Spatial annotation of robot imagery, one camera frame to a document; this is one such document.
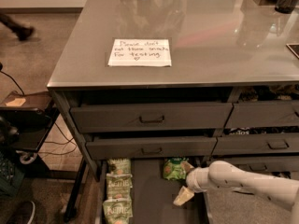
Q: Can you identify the dark shoe with white sole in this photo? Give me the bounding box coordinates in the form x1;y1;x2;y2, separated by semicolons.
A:
6;201;36;224

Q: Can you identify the middle left grey drawer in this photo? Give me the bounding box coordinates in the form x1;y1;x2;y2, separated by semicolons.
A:
86;136;216;160

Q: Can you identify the dark tablet on counter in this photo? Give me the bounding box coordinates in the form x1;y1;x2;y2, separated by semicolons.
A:
286;44;299;59

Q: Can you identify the open bottom left drawer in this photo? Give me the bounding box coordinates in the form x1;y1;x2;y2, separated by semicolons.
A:
94;158;214;224

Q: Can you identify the bottom right grey drawer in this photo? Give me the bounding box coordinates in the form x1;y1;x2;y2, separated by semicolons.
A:
219;156;299;173

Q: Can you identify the top right grey drawer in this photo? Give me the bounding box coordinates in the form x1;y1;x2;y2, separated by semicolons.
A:
226;100;299;128

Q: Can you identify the middle kettle chip bag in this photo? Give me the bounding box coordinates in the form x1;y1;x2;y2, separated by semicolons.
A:
106;174;133;199

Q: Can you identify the top left grey drawer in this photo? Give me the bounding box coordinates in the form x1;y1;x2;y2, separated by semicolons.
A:
70;102;232;133

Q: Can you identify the green plastic crate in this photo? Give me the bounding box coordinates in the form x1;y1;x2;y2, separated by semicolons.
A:
0;153;24;197

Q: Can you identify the green rice chip bag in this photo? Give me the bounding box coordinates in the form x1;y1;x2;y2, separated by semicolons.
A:
163;157;189;180

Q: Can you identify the top kettle chip bag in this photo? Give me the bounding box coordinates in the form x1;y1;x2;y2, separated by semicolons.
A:
107;159;131;175

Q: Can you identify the black side cart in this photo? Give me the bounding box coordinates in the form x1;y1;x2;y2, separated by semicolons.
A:
0;91;59;178

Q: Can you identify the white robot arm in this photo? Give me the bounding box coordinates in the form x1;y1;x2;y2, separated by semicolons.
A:
173;161;299;224

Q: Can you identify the kettle chip bag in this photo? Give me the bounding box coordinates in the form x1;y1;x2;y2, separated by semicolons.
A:
107;159;131;175
106;174;133;199
103;198;133;224

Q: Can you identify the grey drawer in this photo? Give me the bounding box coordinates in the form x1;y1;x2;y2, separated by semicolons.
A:
70;102;232;133
226;100;299;128
86;136;216;160
213;133;299;155
219;156;299;173

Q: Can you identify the bottom kettle chip bag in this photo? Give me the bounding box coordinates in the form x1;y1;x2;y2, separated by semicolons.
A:
103;198;133;224

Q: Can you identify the grey cabinet with counter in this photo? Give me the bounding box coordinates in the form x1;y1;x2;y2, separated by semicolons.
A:
48;0;299;224

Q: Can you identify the middle right grey drawer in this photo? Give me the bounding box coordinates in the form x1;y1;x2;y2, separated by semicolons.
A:
213;133;299;155

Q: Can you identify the white handwritten paper note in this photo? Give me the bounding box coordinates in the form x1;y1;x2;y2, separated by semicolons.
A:
107;39;172;67

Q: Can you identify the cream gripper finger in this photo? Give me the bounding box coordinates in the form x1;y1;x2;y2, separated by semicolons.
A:
173;186;194;206
182;161;194;173

